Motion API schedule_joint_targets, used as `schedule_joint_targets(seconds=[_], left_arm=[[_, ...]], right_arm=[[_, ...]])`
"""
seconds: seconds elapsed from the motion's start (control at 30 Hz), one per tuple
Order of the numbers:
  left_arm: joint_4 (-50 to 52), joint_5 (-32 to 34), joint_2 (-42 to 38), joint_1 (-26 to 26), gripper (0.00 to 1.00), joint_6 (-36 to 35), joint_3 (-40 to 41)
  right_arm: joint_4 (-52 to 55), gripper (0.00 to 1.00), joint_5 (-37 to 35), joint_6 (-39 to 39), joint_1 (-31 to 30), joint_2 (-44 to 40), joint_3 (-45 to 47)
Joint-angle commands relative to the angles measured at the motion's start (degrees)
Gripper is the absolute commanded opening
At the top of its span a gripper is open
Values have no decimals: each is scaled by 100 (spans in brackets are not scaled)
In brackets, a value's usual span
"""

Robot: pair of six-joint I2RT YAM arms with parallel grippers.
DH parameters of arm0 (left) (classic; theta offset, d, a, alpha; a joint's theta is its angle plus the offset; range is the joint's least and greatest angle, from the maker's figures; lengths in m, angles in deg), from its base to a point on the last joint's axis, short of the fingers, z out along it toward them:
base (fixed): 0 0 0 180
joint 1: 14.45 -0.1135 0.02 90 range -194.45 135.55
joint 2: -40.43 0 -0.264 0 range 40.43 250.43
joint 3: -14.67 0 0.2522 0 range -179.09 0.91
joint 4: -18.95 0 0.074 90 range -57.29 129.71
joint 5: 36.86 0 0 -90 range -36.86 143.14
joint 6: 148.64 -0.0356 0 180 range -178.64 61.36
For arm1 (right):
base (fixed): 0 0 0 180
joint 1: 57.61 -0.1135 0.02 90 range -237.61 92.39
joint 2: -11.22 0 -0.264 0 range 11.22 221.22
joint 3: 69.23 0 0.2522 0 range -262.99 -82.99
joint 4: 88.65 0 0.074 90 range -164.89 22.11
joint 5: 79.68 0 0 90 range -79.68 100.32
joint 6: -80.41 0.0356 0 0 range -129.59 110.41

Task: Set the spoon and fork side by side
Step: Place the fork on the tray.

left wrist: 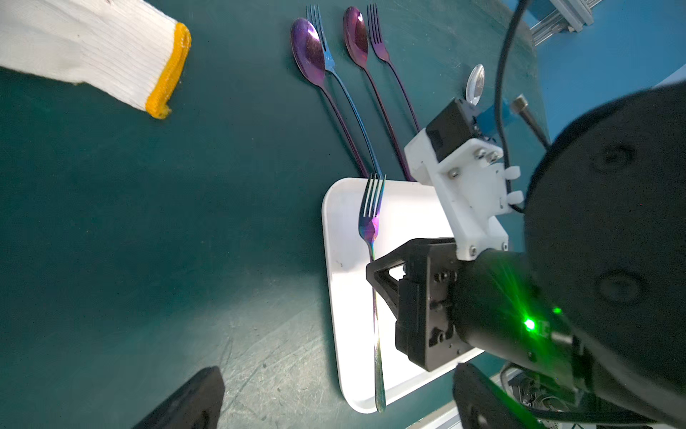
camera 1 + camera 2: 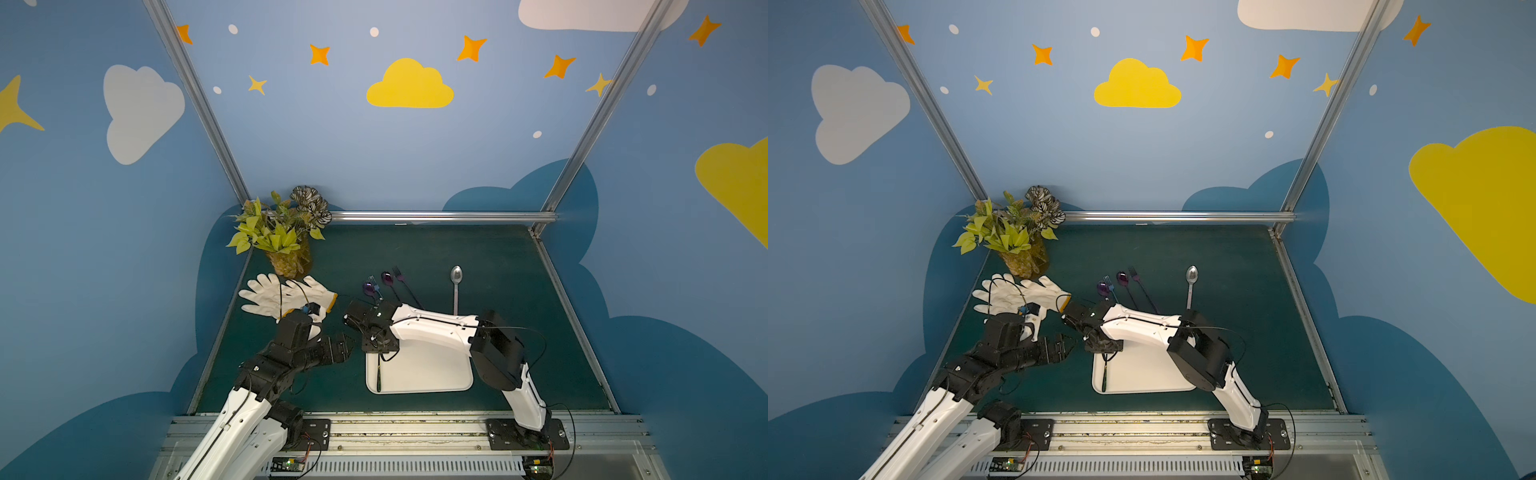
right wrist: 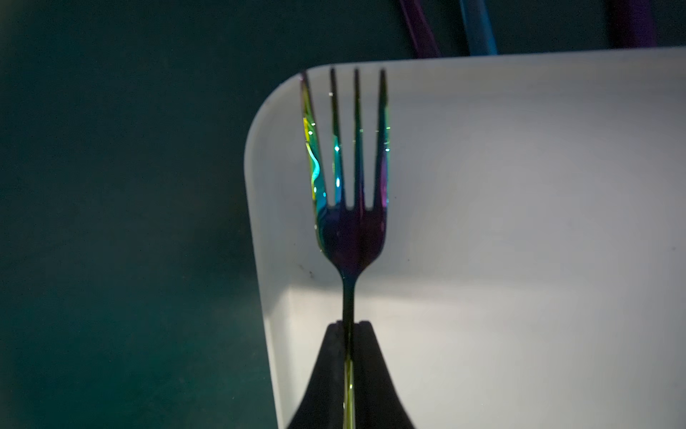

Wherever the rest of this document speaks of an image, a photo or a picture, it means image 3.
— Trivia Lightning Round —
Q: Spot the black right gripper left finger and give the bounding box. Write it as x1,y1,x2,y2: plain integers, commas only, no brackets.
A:
288,321,346,429

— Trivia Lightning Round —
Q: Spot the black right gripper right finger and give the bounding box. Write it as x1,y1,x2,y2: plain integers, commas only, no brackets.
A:
353,321,414,429

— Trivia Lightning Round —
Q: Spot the rainbow iridescent fork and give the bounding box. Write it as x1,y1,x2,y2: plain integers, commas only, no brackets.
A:
299,68,391,428

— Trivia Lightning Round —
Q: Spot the purple spoon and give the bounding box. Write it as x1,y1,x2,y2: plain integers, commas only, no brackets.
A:
606,0,657,48
399,0,441,59

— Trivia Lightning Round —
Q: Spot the blue iridescent fork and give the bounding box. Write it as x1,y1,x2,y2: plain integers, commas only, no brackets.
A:
459,0,498,56

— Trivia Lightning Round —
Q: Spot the white plastic tray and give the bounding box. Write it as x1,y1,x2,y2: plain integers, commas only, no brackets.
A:
243,46,686,429

